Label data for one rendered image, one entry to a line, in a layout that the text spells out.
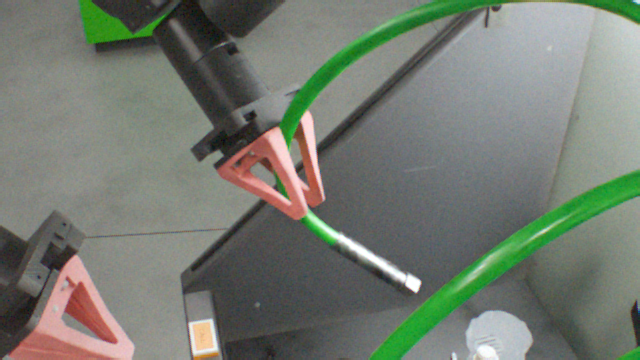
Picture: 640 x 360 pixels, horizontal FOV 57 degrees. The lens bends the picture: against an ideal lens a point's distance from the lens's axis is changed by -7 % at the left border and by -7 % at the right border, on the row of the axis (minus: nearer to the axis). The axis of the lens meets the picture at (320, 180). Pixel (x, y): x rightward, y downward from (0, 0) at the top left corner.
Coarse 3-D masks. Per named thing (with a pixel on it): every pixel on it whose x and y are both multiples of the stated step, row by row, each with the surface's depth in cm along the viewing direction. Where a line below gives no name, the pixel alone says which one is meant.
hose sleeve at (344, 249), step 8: (344, 240) 57; (352, 240) 57; (336, 248) 57; (344, 248) 57; (352, 248) 57; (360, 248) 57; (368, 248) 58; (344, 256) 58; (352, 256) 57; (360, 256) 57; (368, 256) 58; (376, 256) 58; (360, 264) 58; (368, 264) 58; (376, 264) 58; (384, 264) 58; (392, 264) 59; (376, 272) 58; (384, 272) 58; (392, 272) 58; (400, 272) 59; (384, 280) 59; (392, 280) 58; (400, 280) 58
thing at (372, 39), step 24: (456, 0) 42; (480, 0) 41; (504, 0) 41; (528, 0) 41; (552, 0) 41; (576, 0) 40; (600, 0) 40; (624, 0) 40; (384, 24) 44; (408, 24) 43; (360, 48) 45; (336, 72) 46; (312, 96) 48; (288, 120) 50; (288, 144) 51; (312, 216) 56; (336, 240) 57
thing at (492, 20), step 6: (492, 6) 67; (498, 6) 67; (504, 6) 68; (492, 12) 68; (498, 12) 68; (504, 12) 68; (486, 18) 69; (492, 18) 68; (498, 18) 69; (504, 18) 69; (486, 24) 69; (492, 24) 69; (498, 24) 69; (504, 24) 69
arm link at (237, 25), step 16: (112, 0) 49; (128, 0) 49; (144, 0) 48; (160, 0) 49; (176, 0) 53; (208, 0) 49; (224, 0) 48; (240, 0) 48; (256, 0) 48; (272, 0) 48; (128, 16) 49; (144, 16) 49; (160, 16) 54; (208, 16) 49; (224, 16) 49; (240, 16) 49; (256, 16) 49; (240, 32) 50
